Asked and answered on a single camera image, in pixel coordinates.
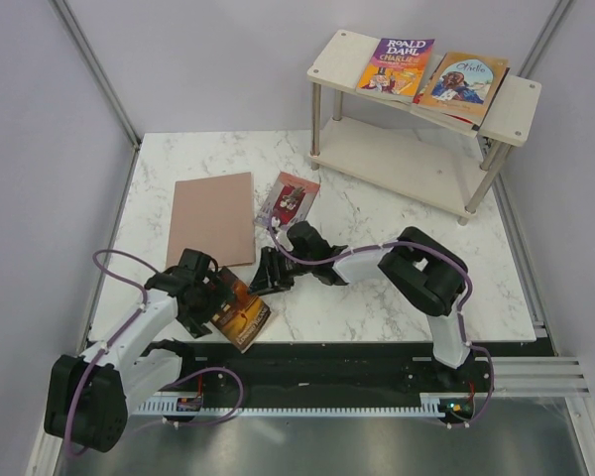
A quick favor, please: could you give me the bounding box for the orange Othello book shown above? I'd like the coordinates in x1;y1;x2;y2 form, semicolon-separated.
416;52;510;127

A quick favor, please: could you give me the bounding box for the white two-tier shelf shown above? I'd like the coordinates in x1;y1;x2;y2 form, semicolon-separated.
307;30;541;225

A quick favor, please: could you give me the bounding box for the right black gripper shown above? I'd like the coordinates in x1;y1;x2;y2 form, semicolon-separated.
246;247;314;298

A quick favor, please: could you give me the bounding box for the white slotted cable duct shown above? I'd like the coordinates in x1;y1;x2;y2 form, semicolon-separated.
133;392;474;418

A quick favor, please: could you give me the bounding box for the grey red illustrated book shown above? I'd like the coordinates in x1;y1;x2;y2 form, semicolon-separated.
254;172;320;230

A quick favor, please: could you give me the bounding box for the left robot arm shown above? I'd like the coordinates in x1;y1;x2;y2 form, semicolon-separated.
44;249;234;457

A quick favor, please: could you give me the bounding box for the Roald Dahl Charlie book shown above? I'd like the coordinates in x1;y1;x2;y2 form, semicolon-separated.
355;38;434;104

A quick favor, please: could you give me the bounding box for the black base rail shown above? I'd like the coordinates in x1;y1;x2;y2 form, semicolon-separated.
133;339;517;411

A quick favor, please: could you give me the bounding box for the red 13-Storey Treehouse book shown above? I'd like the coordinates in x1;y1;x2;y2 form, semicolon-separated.
413;52;490;125

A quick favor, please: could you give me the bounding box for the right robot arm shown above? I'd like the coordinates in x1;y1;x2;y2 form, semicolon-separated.
249;221;473;391

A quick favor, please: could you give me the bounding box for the dark brown Leonard book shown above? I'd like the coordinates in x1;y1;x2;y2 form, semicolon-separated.
210;293;272;353

